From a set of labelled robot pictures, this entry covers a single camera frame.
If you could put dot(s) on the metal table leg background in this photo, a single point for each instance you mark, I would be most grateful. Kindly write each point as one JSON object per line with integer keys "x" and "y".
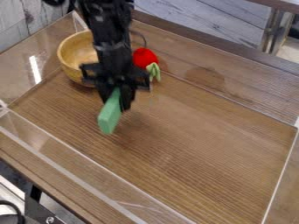
{"x": 276, "y": 30}

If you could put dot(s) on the red plush strawberry toy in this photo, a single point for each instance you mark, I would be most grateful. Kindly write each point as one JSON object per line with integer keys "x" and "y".
{"x": 145, "y": 60}

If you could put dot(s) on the brown wooden bowl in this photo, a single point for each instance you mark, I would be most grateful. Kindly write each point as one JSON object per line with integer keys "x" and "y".
{"x": 76, "y": 51}

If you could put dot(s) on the green rectangular block stick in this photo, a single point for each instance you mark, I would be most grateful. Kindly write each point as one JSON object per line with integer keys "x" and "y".
{"x": 109, "y": 113}

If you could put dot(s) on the black table leg bracket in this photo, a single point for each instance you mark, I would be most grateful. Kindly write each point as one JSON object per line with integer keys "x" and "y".
{"x": 35, "y": 210}

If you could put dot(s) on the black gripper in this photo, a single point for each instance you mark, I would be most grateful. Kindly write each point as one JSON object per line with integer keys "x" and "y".
{"x": 115, "y": 71}

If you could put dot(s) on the clear acrylic tray wall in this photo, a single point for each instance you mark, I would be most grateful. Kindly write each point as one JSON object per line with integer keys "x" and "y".
{"x": 204, "y": 152}

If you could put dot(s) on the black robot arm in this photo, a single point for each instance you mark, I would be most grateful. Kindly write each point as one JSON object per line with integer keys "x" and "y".
{"x": 108, "y": 19}

